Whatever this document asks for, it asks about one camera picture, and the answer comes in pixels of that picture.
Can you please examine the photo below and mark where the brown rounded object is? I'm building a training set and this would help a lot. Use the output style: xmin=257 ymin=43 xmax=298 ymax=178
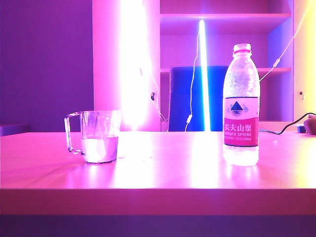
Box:
xmin=304 ymin=116 xmax=316 ymax=135

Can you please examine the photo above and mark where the wide glowing light bar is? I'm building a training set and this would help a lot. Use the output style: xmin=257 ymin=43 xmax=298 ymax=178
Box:
xmin=119 ymin=0 xmax=152 ymax=131

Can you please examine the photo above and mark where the long white cable with switch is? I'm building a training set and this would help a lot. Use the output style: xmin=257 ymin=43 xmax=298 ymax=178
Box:
xmin=258 ymin=0 xmax=316 ymax=81

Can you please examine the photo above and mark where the Nongfu Spring water bottle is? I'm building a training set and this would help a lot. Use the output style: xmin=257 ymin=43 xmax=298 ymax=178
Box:
xmin=222 ymin=43 xmax=260 ymax=166

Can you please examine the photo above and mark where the black power cable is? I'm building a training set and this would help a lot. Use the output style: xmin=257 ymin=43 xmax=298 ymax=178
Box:
xmin=259 ymin=112 xmax=316 ymax=135

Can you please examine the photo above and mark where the thin glowing light tube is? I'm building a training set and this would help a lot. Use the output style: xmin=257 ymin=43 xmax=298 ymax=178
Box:
xmin=198 ymin=19 xmax=211 ymax=132

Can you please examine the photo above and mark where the white cable with inline switch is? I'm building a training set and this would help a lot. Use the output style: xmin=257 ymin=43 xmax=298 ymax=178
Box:
xmin=185 ymin=32 xmax=201 ymax=131

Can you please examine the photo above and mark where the thin white light bar cable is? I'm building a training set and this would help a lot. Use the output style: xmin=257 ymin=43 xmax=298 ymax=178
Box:
xmin=139 ymin=49 xmax=170 ymax=123

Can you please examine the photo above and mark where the clear plastic mug with handle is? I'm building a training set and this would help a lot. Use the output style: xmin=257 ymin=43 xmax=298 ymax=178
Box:
xmin=64 ymin=110 xmax=122 ymax=165

